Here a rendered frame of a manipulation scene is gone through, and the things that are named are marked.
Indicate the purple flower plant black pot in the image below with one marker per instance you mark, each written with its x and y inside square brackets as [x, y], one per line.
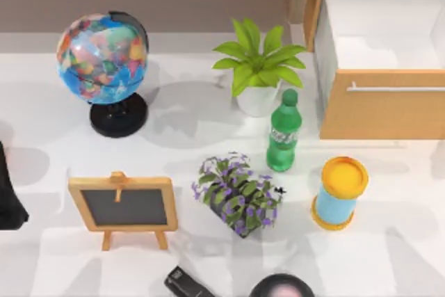
[240, 196]

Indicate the colourful globe on black stand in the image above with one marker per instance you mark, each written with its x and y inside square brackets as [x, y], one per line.
[101, 57]

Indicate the pale wooden drawer front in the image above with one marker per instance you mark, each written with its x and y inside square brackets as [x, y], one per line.
[382, 116]

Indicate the green plant in white pot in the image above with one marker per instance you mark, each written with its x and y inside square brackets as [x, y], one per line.
[259, 67]

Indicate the black stapler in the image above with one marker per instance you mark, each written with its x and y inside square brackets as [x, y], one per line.
[184, 284]

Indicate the green bottle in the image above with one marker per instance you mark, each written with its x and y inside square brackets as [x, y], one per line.
[283, 137]

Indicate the wooden framed blackboard easel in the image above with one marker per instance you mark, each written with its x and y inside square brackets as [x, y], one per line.
[123, 203]

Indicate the black round object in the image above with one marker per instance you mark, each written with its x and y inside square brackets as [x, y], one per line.
[281, 288]

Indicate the blue can with yellow lid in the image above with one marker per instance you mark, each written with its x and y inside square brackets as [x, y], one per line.
[339, 196]

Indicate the pulled out drawer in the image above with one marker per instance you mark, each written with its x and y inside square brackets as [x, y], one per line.
[379, 32]

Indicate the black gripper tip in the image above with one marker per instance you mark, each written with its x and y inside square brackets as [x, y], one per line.
[8, 196]

